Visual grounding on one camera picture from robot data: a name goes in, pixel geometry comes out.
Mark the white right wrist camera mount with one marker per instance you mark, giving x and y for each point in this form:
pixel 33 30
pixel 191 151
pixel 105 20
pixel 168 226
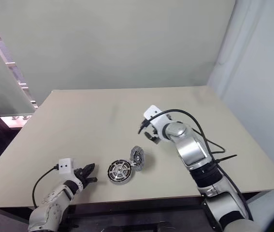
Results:
pixel 152 112

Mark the round metal motor stator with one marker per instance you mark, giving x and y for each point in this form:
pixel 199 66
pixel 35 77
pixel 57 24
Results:
pixel 119 183

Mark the frosted glass partition panel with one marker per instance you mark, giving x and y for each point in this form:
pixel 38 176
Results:
pixel 1 82

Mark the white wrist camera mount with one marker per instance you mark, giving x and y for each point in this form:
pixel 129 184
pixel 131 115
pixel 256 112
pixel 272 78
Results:
pixel 152 112
pixel 65 166

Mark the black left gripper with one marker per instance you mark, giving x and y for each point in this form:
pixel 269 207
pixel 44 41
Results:
pixel 82 177

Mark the silver spoked rotor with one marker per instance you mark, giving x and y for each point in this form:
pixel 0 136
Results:
pixel 119 171

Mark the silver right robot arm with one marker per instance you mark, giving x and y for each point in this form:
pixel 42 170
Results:
pixel 190 147

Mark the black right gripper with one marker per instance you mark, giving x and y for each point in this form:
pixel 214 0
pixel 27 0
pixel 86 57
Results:
pixel 155 136

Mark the round hinged housing lid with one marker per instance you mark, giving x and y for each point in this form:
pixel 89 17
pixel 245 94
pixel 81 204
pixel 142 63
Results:
pixel 136 158

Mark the black table frame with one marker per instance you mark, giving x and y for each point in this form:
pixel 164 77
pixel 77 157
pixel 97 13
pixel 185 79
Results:
pixel 139 209

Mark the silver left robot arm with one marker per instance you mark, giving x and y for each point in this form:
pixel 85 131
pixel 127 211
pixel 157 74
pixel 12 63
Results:
pixel 52 207

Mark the metal glass clamp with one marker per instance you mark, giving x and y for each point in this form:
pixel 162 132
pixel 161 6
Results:
pixel 25 117
pixel 14 118

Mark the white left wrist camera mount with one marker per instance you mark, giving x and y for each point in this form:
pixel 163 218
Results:
pixel 65 166

